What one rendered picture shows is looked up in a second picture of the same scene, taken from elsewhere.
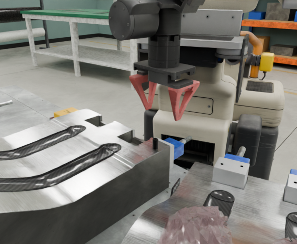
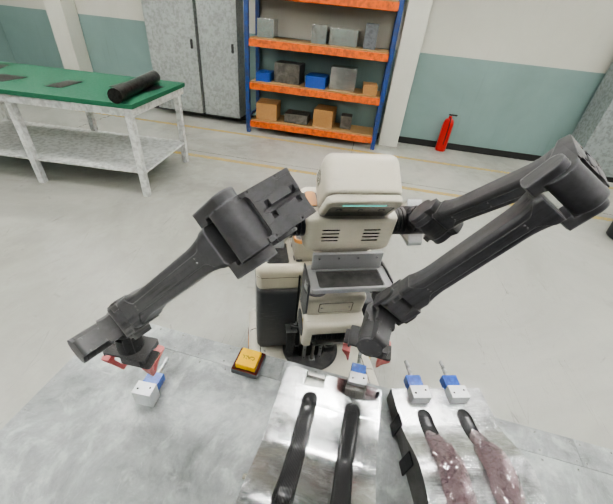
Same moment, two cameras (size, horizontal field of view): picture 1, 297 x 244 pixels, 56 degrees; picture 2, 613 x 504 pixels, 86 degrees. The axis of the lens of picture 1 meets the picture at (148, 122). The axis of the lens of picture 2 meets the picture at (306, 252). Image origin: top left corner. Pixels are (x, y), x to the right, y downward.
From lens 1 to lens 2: 0.72 m
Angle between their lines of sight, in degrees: 31
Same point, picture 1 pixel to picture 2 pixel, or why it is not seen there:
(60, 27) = not seen: outside the picture
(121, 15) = (373, 346)
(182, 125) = (331, 326)
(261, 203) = (442, 410)
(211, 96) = (352, 301)
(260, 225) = (452, 429)
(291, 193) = (454, 399)
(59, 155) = (327, 434)
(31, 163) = (318, 453)
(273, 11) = (282, 73)
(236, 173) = (426, 397)
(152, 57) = not seen: hidden behind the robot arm
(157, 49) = not seen: hidden behind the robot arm
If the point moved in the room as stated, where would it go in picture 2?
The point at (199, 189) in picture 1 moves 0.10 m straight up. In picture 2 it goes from (410, 414) to (421, 393)
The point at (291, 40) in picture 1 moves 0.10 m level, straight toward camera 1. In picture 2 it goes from (302, 104) to (302, 106)
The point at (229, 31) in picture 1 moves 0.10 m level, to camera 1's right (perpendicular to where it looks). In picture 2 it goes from (373, 265) to (396, 257)
